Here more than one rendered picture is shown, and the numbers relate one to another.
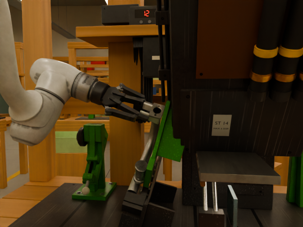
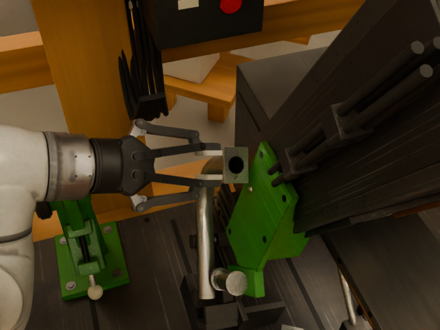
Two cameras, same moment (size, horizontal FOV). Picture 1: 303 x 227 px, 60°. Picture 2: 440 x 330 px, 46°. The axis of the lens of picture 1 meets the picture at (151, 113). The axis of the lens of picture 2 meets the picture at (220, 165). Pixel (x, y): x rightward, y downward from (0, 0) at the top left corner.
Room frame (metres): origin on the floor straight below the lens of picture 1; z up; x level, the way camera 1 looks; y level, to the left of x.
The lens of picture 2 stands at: (0.37, 0.23, 1.80)
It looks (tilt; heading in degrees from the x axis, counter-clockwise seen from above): 47 degrees down; 334
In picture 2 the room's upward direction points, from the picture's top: straight up
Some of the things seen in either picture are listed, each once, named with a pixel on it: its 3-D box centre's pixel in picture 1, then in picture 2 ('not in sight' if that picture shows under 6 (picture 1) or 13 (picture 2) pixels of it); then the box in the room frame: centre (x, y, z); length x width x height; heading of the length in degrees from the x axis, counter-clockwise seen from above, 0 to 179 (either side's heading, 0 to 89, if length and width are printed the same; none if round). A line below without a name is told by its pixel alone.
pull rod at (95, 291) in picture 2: (87, 185); (92, 281); (0.91, 0.23, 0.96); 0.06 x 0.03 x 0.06; 172
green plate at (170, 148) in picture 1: (171, 133); (276, 211); (0.77, -0.06, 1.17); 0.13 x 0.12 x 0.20; 82
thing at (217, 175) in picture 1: (225, 157); (369, 226); (0.72, -0.21, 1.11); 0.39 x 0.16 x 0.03; 172
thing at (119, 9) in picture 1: (121, 15); not in sight; (1.08, 0.12, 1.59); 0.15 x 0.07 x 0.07; 82
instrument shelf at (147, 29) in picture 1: (194, 35); not in sight; (1.08, -0.17, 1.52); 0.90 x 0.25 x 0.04; 82
